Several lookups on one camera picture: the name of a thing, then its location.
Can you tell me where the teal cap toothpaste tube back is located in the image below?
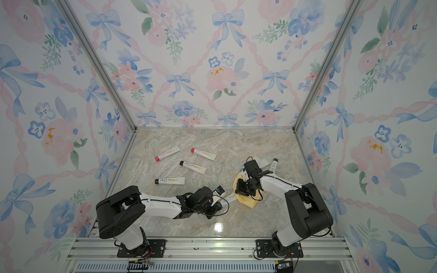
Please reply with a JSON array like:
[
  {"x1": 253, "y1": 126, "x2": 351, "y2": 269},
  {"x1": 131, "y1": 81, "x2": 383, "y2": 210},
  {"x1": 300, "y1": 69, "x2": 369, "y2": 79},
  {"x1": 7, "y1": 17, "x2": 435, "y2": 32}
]
[{"x1": 244, "y1": 156, "x2": 262, "y2": 174}]

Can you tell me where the teal cap toothpaste tube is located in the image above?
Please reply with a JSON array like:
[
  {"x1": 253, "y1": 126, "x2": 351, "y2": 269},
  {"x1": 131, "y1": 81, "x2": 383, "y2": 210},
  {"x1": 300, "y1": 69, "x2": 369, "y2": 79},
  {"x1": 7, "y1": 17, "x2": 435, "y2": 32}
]
[
  {"x1": 257, "y1": 159, "x2": 270, "y2": 169},
  {"x1": 244, "y1": 156, "x2": 262, "y2": 174}
]

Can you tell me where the yellow cleaning cloth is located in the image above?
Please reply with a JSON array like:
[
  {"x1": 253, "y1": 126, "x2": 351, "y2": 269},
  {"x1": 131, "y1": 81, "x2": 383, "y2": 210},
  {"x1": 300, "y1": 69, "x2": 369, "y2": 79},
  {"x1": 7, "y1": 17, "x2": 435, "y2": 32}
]
[{"x1": 233, "y1": 171, "x2": 258, "y2": 209}]

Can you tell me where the dark green cap toothpaste tube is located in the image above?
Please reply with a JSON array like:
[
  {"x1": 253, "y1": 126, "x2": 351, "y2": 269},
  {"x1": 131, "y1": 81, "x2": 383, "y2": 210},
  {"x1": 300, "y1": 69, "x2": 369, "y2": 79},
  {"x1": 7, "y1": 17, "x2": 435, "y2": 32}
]
[{"x1": 219, "y1": 193, "x2": 237, "y2": 207}]

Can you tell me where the toothpaste tube near left arm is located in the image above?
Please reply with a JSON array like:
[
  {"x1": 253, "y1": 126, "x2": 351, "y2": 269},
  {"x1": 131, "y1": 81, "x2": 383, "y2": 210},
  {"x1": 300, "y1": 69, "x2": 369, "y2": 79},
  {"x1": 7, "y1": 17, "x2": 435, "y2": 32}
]
[{"x1": 155, "y1": 177, "x2": 185, "y2": 185}]

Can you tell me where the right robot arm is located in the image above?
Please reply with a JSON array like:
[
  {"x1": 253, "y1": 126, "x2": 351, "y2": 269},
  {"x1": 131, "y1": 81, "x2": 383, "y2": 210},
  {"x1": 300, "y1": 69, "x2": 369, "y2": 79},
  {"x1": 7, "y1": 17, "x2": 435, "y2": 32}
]
[{"x1": 233, "y1": 171, "x2": 333, "y2": 257}]

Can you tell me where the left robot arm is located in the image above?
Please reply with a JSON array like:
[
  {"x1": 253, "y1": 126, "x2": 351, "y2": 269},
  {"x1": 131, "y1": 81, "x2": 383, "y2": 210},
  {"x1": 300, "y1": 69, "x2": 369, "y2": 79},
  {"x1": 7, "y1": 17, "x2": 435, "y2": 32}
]
[{"x1": 96, "y1": 186, "x2": 225, "y2": 257}]

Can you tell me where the black cap toothpaste tube centre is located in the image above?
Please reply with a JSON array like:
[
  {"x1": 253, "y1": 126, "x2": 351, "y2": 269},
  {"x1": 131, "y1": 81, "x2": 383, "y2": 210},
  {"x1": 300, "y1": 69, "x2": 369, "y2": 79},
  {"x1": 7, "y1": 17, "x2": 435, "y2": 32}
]
[{"x1": 180, "y1": 161, "x2": 207, "y2": 175}]

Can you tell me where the pink cap toothpaste tube centre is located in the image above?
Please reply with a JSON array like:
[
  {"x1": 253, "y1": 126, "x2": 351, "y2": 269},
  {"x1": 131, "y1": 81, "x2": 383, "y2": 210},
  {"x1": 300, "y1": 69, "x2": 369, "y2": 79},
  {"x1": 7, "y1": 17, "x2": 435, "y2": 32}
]
[{"x1": 191, "y1": 148, "x2": 217, "y2": 161}]

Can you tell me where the pink cap toothpaste tube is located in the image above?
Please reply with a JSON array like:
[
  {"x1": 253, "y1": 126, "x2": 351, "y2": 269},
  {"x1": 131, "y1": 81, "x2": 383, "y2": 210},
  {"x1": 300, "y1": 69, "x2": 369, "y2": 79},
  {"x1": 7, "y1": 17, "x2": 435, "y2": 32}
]
[
  {"x1": 155, "y1": 146, "x2": 180, "y2": 162},
  {"x1": 191, "y1": 148, "x2": 217, "y2": 161}
]

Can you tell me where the pink cap toothpaste tube left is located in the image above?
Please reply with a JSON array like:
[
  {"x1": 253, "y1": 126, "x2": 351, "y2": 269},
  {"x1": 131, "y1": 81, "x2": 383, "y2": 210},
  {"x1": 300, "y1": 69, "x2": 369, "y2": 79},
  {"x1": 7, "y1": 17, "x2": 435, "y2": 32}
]
[{"x1": 155, "y1": 146, "x2": 180, "y2": 162}]

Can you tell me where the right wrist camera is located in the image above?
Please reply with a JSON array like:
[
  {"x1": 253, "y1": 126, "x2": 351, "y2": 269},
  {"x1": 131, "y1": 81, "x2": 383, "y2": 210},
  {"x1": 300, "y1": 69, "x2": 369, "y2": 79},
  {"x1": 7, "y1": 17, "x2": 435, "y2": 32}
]
[{"x1": 244, "y1": 159, "x2": 262, "y2": 177}]

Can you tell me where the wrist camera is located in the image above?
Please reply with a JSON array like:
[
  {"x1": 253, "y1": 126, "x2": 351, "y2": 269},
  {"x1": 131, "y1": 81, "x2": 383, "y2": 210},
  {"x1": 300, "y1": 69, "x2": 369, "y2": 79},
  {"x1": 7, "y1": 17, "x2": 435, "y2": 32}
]
[
  {"x1": 215, "y1": 186, "x2": 225, "y2": 196},
  {"x1": 244, "y1": 159, "x2": 262, "y2": 177}
]

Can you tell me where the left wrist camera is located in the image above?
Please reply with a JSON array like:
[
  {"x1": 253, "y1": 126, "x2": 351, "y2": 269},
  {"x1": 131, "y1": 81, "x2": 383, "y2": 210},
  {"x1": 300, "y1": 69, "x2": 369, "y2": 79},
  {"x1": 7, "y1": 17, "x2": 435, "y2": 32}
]
[{"x1": 215, "y1": 186, "x2": 225, "y2": 196}]

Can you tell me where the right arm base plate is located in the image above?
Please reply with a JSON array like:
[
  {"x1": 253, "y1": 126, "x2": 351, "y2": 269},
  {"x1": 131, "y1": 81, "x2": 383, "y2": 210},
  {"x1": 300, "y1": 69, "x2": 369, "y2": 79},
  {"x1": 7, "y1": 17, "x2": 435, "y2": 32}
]
[{"x1": 255, "y1": 240, "x2": 303, "y2": 259}]

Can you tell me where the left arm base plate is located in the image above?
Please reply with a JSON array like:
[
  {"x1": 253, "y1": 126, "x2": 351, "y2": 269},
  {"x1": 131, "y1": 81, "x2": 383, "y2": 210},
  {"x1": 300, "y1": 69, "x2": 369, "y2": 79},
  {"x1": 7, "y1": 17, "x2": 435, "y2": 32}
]
[{"x1": 117, "y1": 239, "x2": 167, "y2": 259}]

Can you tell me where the aluminium front rail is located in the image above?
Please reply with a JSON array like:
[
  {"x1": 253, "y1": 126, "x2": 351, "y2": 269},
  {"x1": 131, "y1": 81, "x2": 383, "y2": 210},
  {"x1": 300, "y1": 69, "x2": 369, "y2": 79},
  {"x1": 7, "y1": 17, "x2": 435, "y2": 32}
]
[{"x1": 63, "y1": 237, "x2": 358, "y2": 273}]

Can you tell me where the right aluminium frame post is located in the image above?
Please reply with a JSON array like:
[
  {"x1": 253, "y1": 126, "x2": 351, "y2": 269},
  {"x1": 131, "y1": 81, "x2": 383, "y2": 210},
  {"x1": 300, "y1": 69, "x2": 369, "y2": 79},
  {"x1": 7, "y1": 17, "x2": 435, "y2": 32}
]
[{"x1": 293, "y1": 0, "x2": 363, "y2": 135}]

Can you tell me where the aluminium frame post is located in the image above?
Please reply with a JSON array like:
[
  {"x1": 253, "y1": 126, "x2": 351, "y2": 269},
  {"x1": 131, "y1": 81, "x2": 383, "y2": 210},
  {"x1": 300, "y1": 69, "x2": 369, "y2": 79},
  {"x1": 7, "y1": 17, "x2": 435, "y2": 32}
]
[
  {"x1": 55, "y1": 1, "x2": 137, "y2": 133},
  {"x1": 293, "y1": 0, "x2": 363, "y2": 135}
]

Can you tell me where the left aluminium frame post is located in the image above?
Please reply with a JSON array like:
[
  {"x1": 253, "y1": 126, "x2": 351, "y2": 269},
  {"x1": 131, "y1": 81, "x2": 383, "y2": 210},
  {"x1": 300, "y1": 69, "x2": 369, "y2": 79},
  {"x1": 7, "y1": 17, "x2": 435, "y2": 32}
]
[{"x1": 55, "y1": 1, "x2": 137, "y2": 133}]

